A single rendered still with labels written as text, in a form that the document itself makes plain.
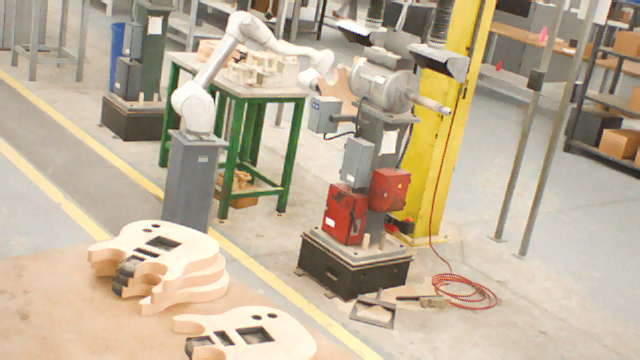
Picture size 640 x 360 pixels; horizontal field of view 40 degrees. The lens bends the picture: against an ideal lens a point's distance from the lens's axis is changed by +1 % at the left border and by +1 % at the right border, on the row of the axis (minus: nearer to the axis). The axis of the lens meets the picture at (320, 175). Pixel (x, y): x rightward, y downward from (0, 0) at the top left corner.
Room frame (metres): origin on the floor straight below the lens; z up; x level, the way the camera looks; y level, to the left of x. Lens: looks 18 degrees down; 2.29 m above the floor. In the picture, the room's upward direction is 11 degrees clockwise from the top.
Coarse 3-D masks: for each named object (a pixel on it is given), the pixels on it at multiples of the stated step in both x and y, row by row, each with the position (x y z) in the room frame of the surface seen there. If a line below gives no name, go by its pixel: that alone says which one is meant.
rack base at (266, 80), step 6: (252, 66) 5.91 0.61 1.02; (258, 66) 5.95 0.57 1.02; (258, 72) 5.77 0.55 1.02; (276, 72) 5.87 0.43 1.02; (258, 78) 5.76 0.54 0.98; (264, 78) 5.73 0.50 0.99; (270, 78) 5.77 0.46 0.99; (276, 78) 5.81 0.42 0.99; (258, 84) 5.75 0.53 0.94; (264, 84) 5.74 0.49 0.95; (270, 84) 5.78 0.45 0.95; (276, 84) 5.81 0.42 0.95
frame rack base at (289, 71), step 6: (270, 60) 5.94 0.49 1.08; (270, 66) 5.94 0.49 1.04; (276, 66) 5.89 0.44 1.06; (282, 66) 5.85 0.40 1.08; (288, 66) 5.87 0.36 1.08; (294, 66) 5.91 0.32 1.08; (282, 72) 5.84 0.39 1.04; (288, 72) 5.88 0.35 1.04; (294, 72) 5.92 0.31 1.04; (282, 78) 5.85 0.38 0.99; (288, 78) 5.88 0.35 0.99; (294, 78) 5.92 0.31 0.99; (282, 84) 5.85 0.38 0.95; (288, 84) 5.89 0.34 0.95; (294, 84) 5.93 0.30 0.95
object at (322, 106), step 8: (320, 96) 4.98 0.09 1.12; (328, 96) 5.02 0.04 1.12; (312, 104) 4.94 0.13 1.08; (320, 104) 4.89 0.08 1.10; (328, 104) 4.91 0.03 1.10; (336, 104) 4.96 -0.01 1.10; (312, 112) 4.94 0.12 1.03; (320, 112) 4.89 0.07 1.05; (328, 112) 4.92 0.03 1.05; (336, 112) 4.96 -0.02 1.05; (312, 120) 4.93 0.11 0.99; (320, 120) 4.89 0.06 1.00; (312, 128) 4.92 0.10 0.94; (320, 128) 4.90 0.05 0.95; (328, 128) 4.94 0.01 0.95; (336, 128) 4.98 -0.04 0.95; (336, 136) 4.96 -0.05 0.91
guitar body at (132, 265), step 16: (144, 224) 2.86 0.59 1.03; (160, 224) 2.89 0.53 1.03; (112, 240) 2.68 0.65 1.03; (128, 240) 2.71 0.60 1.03; (144, 240) 2.73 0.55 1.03; (160, 240) 2.79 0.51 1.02; (176, 240) 2.78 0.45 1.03; (192, 240) 2.81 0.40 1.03; (208, 240) 2.83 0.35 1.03; (96, 256) 2.59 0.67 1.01; (112, 256) 2.63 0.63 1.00; (128, 256) 2.59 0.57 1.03; (144, 256) 2.61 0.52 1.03; (160, 256) 2.63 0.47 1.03; (176, 256) 2.65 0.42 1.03; (192, 256) 2.68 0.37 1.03; (208, 256) 2.70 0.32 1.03; (128, 272) 2.52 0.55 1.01; (144, 272) 2.57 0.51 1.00; (160, 272) 2.58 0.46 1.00; (176, 272) 2.54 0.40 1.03
